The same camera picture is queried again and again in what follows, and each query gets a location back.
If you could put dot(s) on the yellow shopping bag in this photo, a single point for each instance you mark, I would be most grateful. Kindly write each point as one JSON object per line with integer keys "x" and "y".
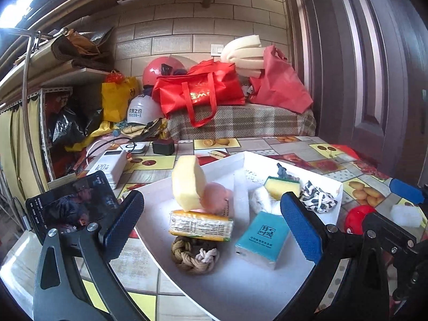
{"x": 117, "y": 92}

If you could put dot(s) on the red helmet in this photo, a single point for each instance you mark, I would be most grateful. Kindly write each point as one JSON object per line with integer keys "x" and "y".
{"x": 161, "y": 66}

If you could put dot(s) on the yellow sponge block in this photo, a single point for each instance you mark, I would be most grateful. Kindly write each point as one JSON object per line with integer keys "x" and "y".
{"x": 188, "y": 182}

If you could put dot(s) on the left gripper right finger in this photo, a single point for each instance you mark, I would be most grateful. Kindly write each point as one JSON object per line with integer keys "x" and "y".
{"x": 363, "y": 293}

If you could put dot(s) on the black white patterned scrunchie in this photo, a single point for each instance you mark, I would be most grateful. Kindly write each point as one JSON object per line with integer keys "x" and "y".
{"x": 316, "y": 200}

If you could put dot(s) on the pink red fabric bag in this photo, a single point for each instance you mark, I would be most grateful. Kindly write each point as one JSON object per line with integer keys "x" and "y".
{"x": 279, "y": 85}

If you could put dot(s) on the red round plush toy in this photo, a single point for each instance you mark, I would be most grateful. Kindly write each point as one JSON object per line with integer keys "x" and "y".
{"x": 355, "y": 217}

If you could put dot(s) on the white cloth piece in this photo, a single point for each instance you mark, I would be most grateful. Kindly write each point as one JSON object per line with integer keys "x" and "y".
{"x": 261, "y": 201}

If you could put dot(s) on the white power bank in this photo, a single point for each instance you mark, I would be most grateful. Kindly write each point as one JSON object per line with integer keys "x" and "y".
{"x": 112, "y": 164}

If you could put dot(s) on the metal storage shelf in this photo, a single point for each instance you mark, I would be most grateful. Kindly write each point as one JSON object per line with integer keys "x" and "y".
{"x": 21, "y": 152}

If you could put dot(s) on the yellow green scouring sponge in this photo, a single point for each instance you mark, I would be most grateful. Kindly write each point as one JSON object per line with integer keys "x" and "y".
{"x": 276, "y": 187}

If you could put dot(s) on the white helmet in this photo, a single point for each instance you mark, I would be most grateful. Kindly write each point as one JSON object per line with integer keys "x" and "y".
{"x": 143, "y": 110}

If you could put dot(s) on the brown braided rope knot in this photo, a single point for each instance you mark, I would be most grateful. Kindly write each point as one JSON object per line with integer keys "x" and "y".
{"x": 194, "y": 256}

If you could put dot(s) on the pink fluffy plush keychain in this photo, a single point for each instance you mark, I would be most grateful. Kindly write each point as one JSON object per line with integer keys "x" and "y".
{"x": 215, "y": 198}

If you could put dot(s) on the teal tissue pack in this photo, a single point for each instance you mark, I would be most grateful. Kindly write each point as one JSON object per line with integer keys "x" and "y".
{"x": 263, "y": 241}

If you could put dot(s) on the stacked white foam pads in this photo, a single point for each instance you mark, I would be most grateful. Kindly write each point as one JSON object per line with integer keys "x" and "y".
{"x": 246, "y": 53}

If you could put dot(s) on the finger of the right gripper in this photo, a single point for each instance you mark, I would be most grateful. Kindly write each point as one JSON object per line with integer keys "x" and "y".
{"x": 404, "y": 190}

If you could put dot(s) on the black charger cube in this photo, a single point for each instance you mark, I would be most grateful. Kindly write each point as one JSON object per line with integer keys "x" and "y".
{"x": 164, "y": 147}

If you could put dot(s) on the packaged yellow sponge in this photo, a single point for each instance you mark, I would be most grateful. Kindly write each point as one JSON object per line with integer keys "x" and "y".
{"x": 200, "y": 225}

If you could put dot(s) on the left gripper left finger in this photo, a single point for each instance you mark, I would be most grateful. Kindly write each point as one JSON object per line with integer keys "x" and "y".
{"x": 59, "y": 292}

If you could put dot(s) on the black smartphone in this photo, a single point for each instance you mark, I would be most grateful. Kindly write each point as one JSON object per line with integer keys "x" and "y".
{"x": 72, "y": 206}

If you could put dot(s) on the dark wooden door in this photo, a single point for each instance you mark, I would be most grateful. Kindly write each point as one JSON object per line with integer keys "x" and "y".
{"x": 365, "y": 64}

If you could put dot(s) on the red tote bag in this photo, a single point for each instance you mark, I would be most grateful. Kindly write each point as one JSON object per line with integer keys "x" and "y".
{"x": 204, "y": 88}

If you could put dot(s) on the plaid covered bench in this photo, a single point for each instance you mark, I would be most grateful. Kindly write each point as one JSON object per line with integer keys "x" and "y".
{"x": 250, "y": 120}

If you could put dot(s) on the white shallow tray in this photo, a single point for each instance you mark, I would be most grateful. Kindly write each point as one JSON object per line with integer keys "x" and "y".
{"x": 236, "y": 289}

